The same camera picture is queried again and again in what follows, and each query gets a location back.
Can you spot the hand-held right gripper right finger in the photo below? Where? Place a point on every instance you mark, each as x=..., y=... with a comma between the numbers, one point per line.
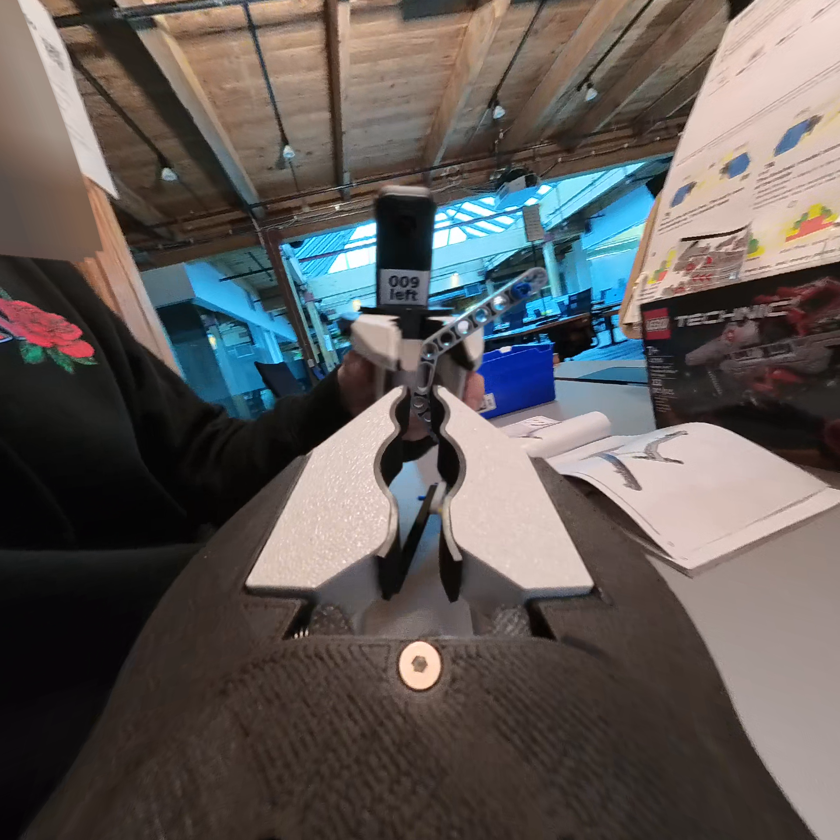
x=522, y=525

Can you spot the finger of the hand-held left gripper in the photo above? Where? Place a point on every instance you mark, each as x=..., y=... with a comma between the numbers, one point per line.
x=380, y=341
x=471, y=341

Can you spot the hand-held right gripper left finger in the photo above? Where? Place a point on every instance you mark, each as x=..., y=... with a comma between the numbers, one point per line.
x=315, y=525

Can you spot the grey angled toy beam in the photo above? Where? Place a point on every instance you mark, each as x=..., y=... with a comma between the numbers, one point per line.
x=459, y=331

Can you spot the person's left forearm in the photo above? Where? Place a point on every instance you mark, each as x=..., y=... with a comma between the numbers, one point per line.
x=262, y=433

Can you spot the black desk pad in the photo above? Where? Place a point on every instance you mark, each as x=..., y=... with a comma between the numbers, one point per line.
x=610, y=374

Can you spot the grey desk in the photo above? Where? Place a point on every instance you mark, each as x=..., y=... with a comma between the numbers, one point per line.
x=774, y=656

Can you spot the person's left hand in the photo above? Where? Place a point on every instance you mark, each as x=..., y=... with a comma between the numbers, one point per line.
x=358, y=387

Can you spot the blue bin with marker label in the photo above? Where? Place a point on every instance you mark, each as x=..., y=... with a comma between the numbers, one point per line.
x=518, y=380

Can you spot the rows of desks and chairs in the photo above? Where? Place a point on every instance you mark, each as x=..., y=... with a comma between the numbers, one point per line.
x=564, y=315

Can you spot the black office chair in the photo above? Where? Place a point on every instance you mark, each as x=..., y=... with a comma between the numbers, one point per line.
x=279, y=380

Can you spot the white ceiling projector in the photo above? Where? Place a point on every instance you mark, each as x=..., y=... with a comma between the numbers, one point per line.
x=518, y=187

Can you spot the sign on pole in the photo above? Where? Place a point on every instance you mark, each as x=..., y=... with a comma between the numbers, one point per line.
x=533, y=223

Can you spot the white instruction booklet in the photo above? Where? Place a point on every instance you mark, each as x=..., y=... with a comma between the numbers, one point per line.
x=689, y=499

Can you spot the clear toy sticker sheet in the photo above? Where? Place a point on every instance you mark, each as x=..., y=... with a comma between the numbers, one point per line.
x=712, y=256

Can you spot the person in black sweatshirt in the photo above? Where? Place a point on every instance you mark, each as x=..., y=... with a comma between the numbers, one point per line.
x=79, y=426

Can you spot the black printed toy box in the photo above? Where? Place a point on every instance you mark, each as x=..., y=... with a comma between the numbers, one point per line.
x=754, y=367

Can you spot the brown board with instruction sheets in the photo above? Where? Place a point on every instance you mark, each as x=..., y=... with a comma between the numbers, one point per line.
x=754, y=131

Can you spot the white paper notice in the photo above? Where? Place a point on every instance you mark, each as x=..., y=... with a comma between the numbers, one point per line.
x=65, y=92

